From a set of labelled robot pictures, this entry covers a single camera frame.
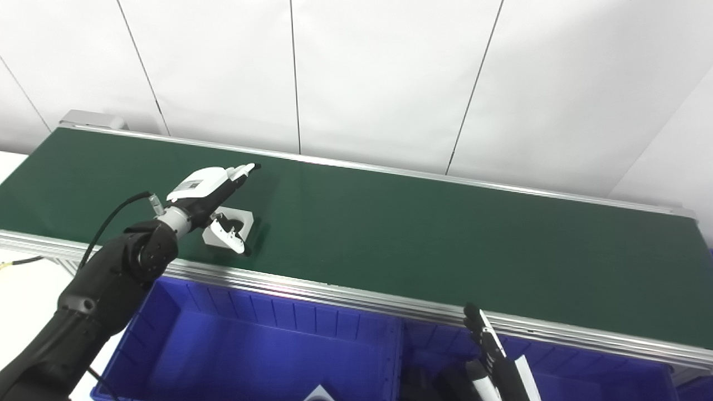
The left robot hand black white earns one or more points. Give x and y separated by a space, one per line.
203 186

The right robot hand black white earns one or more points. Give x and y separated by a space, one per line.
504 379

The white square part round hole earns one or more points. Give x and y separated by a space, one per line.
245 218

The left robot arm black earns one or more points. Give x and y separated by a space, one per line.
94 301

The blue plastic bin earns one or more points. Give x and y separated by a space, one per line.
250 345
696 390
585 384

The green conveyor belt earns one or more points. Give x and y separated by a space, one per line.
445 239
345 289

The grey square part round hole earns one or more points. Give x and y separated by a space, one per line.
319 394

